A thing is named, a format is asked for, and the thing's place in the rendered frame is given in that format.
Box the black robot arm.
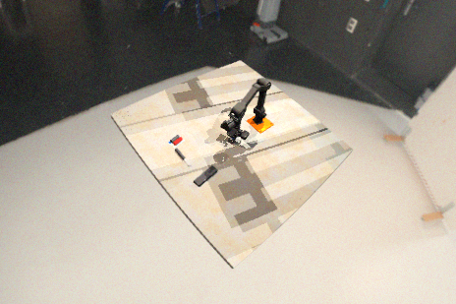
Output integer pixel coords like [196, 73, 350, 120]
[222, 77, 271, 138]

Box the black-handled screwdriver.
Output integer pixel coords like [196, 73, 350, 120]
[175, 148, 186, 160]

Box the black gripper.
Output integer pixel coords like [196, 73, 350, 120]
[220, 120, 250, 140]

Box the black rectangular bar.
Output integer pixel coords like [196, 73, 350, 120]
[194, 166, 217, 187]

